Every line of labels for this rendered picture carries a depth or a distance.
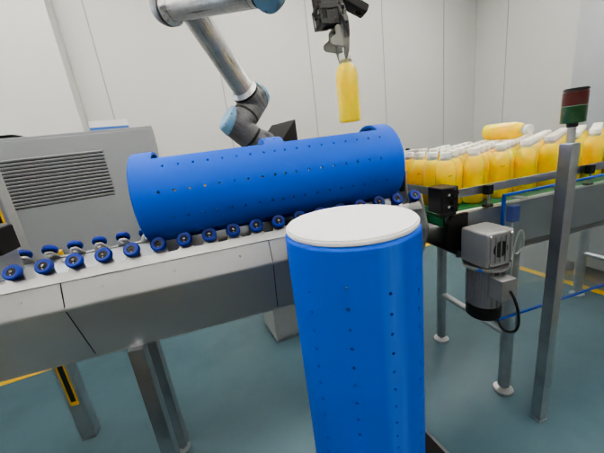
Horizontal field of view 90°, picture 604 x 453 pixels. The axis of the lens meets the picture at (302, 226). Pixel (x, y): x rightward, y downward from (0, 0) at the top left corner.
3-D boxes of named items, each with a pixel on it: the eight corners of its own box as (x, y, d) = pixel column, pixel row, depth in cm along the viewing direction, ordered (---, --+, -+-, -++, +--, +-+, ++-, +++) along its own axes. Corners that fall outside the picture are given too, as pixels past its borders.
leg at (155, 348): (177, 445, 132) (138, 321, 115) (190, 440, 133) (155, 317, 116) (175, 457, 126) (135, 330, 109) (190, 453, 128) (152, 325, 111)
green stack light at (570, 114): (553, 124, 94) (555, 108, 93) (568, 122, 96) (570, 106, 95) (576, 122, 88) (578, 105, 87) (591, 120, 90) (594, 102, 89)
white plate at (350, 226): (430, 204, 68) (430, 208, 68) (323, 203, 82) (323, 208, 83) (399, 246, 45) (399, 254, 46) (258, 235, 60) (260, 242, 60)
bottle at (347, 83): (344, 121, 96) (339, 57, 91) (336, 123, 102) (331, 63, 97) (364, 119, 97) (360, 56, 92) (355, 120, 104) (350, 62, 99)
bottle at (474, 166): (462, 203, 116) (464, 154, 111) (461, 199, 122) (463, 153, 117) (484, 202, 113) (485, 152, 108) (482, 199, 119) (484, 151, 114)
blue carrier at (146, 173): (160, 228, 114) (139, 152, 105) (368, 190, 135) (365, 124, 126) (146, 256, 88) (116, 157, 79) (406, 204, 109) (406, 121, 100)
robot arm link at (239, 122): (238, 149, 177) (212, 130, 167) (251, 127, 181) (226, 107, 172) (250, 145, 164) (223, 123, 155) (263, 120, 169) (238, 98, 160)
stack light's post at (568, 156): (529, 415, 125) (558, 144, 95) (537, 412, 126) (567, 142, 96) (539, 423, 121) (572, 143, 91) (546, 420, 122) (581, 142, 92)
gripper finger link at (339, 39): (332, 60, 92) (324, 30, 91) (350, 57, 93) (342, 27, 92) (335, 56, 89) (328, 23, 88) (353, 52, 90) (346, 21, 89)
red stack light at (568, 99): (555, 108, 93) (556, 94, 92) (570, 105, 95) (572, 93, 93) (578, 104, 87) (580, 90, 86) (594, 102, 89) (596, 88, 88)
